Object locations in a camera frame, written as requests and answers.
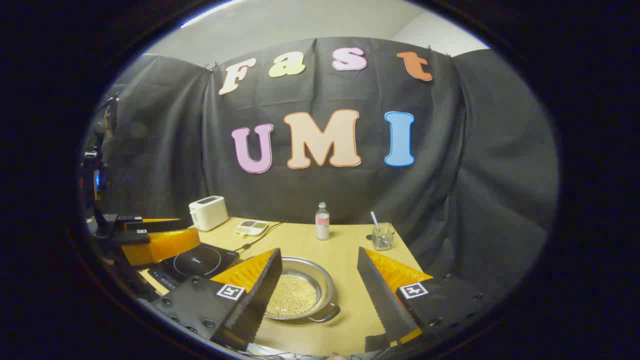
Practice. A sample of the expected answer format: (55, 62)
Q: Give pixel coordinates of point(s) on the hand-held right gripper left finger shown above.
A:
(260, 305)

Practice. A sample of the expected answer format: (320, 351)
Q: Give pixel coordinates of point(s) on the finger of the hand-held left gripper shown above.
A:
(160, 246)
(160, 226)

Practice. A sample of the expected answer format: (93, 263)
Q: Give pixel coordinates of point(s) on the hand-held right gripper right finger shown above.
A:
(380, 295)

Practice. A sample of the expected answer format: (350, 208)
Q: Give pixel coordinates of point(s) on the black induction cooktop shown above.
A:
(200, 262)

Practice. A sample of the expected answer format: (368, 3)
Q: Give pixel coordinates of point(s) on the heap of yellow soybeans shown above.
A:
(292, 295)

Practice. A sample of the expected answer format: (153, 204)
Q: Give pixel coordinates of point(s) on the white toaster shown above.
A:
(207, 212)

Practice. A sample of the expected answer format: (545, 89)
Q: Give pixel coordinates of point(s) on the small clear grid holder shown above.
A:
(384, 240)

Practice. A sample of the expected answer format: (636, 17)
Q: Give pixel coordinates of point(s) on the grey straw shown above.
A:
(374, 219)

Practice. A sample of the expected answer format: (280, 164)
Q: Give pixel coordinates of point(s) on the white divided bean dish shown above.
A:
(251, 228)

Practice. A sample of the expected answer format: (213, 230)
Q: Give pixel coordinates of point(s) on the clear bottle with pink label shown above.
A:
(322, 225)

